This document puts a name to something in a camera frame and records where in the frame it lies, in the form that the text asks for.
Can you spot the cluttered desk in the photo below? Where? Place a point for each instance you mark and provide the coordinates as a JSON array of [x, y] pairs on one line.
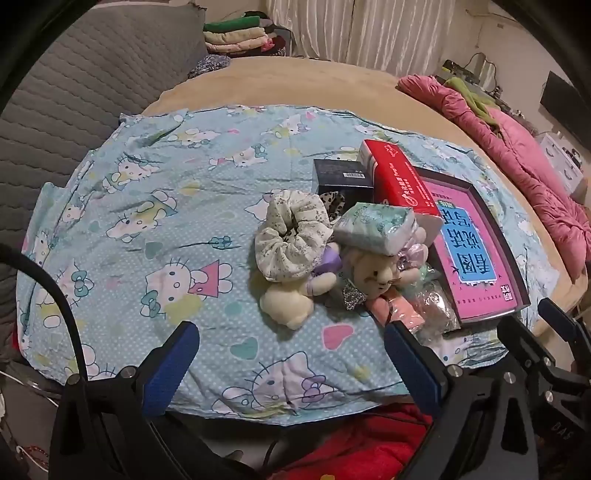
[[475, 76]]

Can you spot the beige plush toy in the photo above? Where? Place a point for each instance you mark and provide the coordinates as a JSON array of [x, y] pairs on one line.
[[376, 272]]

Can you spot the dark floral cloth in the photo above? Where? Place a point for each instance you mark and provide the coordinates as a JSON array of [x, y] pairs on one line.
[[207, 65]]

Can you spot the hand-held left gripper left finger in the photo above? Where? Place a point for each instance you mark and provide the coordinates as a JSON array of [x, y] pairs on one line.
[[171, 364]]

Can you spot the white drawer cabinet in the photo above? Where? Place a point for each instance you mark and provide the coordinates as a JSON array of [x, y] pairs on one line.
[[558, 161]]

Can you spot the white floral scrunchie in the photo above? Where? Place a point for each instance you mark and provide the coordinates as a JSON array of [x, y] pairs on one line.
[[291, 240]]

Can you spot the cartoon cat printed blue sheet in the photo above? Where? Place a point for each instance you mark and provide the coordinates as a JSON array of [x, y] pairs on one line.
[[161, 194]]

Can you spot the dark shallow box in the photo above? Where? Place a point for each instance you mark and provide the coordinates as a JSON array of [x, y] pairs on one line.
[[505, 240]]

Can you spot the red fleece cloth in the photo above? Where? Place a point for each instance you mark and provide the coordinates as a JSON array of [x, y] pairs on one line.
[[364, 447]]

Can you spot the silver sequin bow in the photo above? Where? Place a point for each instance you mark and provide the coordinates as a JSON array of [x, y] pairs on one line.
[[353, 296]]

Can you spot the white striped curtain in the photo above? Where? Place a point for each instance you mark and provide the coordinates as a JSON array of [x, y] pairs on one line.
[[369, 32]]

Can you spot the pink satin scrunchie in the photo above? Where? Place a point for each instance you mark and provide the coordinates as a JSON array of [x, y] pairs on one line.
[[418, 251]]

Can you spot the pink towel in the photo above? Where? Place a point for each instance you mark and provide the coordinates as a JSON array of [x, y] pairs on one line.
[[399, 314]]

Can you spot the black cardboard box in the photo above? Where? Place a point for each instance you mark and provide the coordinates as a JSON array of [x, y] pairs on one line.
[[339, 177]]

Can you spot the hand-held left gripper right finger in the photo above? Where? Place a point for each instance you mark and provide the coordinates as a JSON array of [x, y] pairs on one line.
[[411, 369]]

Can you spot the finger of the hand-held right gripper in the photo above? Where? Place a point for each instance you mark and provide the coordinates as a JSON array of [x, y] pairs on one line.
[[558, 321], [521, 346]]

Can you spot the stack of folded clothes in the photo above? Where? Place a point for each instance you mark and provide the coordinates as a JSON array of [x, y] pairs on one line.
[[240, 39]]

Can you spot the cream plush rabbit purple dress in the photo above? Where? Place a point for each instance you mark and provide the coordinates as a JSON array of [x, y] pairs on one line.
[[286, 304]]

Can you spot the green white tissue packet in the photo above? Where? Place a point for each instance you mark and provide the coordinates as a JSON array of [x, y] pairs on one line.
[[374, 228]]

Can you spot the green fleece cloth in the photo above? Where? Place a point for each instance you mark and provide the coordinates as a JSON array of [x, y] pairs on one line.
[[468, 97]]

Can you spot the black flat television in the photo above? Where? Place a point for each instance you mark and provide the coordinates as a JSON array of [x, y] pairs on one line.
[[565, 108]]

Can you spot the pink quilt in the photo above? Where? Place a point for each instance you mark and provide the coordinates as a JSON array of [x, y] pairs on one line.
[[526, 166]]

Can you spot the beige round bed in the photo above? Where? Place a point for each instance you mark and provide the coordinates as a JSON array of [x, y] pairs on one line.
[[323, 83]]

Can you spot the green sponge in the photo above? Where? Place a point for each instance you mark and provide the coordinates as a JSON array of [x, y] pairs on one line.
[[431, 300]]

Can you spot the pink book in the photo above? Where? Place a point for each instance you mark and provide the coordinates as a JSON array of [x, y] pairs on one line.
[[466, 249]]

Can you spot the leopard print scrunchie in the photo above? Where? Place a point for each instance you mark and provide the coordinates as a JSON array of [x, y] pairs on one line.
[[336, 205]]

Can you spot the red tissue pack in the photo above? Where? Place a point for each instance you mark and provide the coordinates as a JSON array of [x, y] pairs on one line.
[[401, 180]]

